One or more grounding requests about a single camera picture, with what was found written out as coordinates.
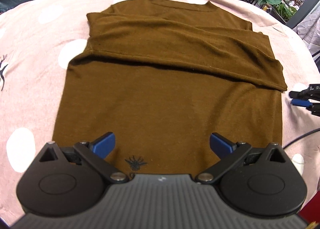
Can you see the brown knit sweater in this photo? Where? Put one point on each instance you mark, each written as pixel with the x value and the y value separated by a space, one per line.
pixel 162 99

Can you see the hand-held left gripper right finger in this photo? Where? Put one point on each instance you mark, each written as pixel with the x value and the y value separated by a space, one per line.
pixel 220 145

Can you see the pink polka dot bed sheet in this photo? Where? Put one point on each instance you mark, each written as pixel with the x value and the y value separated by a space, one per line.
pixel 37 44

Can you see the green potted plants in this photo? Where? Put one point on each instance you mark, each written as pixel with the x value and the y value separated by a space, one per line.
pixel 277 3

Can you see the grey plaid cloth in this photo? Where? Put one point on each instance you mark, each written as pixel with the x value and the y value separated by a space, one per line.
pixel 310 31

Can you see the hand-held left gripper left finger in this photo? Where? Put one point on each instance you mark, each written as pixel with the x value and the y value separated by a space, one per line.
pixel 105 144

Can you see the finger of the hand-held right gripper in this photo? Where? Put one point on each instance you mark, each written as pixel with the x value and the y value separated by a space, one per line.
pixel 306 93
pixel 301 102

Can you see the red box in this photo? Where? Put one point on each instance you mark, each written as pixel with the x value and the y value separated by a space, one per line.
pixel 311 209

